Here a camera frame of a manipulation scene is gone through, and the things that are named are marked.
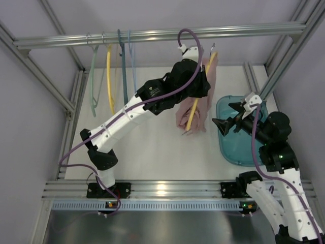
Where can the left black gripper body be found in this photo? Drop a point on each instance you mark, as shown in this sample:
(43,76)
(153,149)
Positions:
(201,83)

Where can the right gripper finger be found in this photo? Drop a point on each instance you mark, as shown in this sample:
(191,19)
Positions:
(238,106)
(224,125)

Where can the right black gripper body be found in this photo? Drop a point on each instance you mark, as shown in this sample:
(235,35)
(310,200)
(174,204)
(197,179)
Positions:
(237,120)

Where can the pink trousers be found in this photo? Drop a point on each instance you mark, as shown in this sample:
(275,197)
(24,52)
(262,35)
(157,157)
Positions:
(204,104)

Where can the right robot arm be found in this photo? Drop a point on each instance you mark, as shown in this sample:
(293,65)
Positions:
(275,185)

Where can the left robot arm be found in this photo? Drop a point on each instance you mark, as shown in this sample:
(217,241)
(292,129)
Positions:
(187,79)

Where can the light blue hanger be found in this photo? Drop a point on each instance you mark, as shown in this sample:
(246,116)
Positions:
(132,53)

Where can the dark teal hanger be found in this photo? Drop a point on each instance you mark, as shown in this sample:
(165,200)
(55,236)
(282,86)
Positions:
(123,66)

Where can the green hanger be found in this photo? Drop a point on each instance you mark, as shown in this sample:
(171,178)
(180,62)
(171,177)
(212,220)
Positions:
(93,99)

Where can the teal transparent plastic bin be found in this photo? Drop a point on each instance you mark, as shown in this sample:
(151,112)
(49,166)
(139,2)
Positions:
(236,147)

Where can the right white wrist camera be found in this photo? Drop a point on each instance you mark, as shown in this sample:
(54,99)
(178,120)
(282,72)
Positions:
(250,103)

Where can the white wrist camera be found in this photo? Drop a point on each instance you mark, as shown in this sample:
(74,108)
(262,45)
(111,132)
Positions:
(250,103)
(191,52)

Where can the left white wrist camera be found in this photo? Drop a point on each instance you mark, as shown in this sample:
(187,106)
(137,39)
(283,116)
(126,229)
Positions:
(191,52)

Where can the aluminium hanging rail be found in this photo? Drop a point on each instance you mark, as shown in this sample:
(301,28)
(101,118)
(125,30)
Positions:
(254,30)

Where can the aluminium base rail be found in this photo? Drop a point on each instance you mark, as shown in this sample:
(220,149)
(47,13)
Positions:
(141,189)

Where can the aluminium frame post right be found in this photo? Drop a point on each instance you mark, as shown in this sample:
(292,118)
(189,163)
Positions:
(288,47)

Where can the aluminium frame post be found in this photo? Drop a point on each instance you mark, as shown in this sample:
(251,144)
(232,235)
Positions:
(288,47)
(54,68)

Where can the slotted grey cable duct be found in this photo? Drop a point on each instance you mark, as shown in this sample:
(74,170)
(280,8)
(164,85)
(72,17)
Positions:
(127,205)

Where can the aluminium frame post left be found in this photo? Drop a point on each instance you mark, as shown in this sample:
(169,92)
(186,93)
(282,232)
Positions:
(54,68)

